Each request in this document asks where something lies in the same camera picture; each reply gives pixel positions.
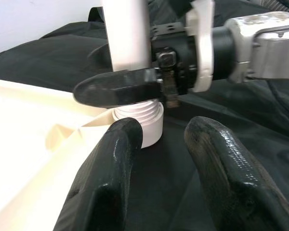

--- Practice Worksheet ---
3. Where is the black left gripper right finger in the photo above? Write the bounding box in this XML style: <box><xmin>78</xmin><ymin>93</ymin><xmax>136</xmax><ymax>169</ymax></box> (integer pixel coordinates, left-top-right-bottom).
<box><xmin>184</xmin><ymin>115</ymin><xmax>289</xmax><ymax>231</ymax></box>

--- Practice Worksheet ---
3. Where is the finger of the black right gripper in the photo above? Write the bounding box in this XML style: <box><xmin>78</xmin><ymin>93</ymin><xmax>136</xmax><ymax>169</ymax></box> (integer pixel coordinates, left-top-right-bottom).
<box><xmin>73</xmin><ymin>67</ymin><xmax>163</xmax><ymax>109</ymax></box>

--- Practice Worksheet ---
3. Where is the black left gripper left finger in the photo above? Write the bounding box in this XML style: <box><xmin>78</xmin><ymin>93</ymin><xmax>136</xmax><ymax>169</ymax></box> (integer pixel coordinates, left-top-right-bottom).
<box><xmin>53</xmin><ymin>117</ymin><xmax>144</xmax><ymax>231</ymax></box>

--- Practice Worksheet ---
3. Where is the white plastic table leg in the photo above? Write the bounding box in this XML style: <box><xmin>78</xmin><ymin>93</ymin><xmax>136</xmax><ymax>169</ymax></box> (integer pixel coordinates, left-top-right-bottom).
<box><xmin>100</xmin><ymin>0</ymin><xmax>161</xmax><ymax>121</ymax></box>

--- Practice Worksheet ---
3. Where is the white plastic table top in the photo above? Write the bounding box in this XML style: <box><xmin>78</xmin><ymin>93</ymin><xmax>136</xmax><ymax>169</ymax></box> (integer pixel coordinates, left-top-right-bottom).
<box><xmin>0</xmin><ymin>77</ymin><xmax>164</xmax><ymax>231</ymax></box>

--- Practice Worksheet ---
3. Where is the black table cloth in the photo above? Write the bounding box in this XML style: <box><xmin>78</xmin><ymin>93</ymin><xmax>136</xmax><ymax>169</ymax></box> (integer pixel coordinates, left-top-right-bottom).
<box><xmin>0</xmin><ymin>0</ymin><xmax>289</xmax><ymax>231</ymax></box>

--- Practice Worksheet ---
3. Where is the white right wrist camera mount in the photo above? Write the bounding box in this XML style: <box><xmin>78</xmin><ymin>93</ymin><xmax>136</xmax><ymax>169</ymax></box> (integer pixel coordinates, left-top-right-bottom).
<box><xmin>185</xmin><ymin>0</ymin><xmax>216</xmax><ymax>93</ymax></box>

